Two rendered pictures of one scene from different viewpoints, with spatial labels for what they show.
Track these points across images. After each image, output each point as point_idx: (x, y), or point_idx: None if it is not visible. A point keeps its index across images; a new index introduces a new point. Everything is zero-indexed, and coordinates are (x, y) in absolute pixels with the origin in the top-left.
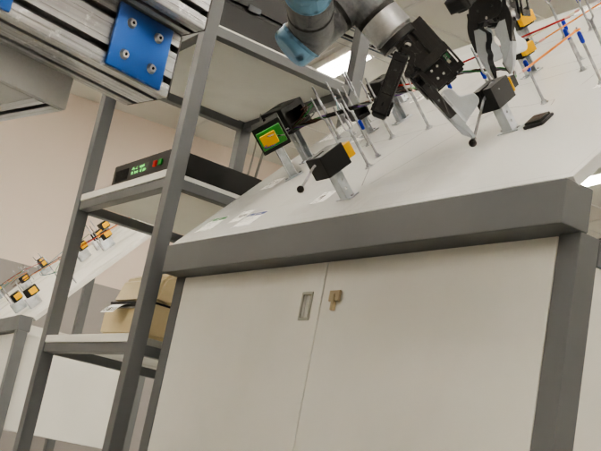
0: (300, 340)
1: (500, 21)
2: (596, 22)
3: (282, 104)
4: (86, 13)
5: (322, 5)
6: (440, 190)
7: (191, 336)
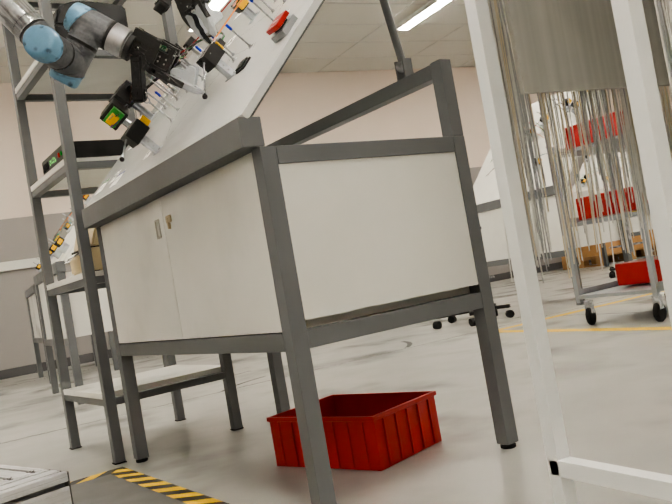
0: (162, 251)
1: (196, 6)
2: None
3: (118, 88)
4: None
5: (57, 53)
6: (192, 136)
7: (115, 263)
